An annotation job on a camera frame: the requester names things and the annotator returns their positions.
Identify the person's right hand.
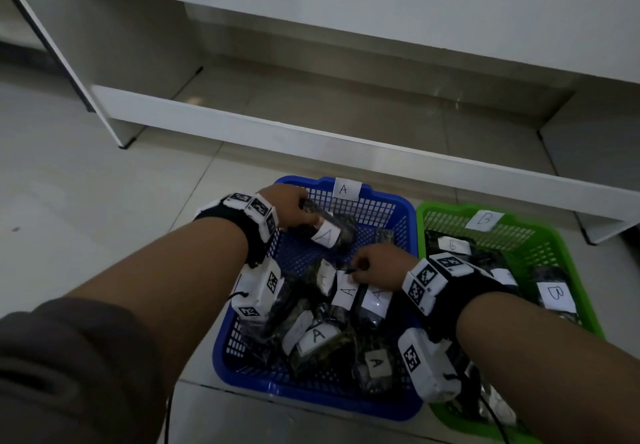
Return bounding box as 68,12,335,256
349,243,420,292

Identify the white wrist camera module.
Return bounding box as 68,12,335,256
397,327,463,403
232,257,285,319

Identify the person's left hand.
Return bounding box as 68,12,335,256
257,184,326,232

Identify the black wristband with markers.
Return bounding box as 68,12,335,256
193,192,280,269
401,252,521,342

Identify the person's left forearm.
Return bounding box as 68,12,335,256
67,218,249,395

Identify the blue plastic mesh basket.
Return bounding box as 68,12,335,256
212,175,426,422

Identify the person's grey shirt sleeve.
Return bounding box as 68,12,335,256
0,297,166,444

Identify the person's right forearm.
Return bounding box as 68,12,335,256
455,291,640,444

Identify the green plastic mesh basket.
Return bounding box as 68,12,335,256
415,202,606,444

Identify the black item packet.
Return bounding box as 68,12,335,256
329,268,369,312
299,198,360,251

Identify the white shelf unit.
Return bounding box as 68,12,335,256
0,0,640,245

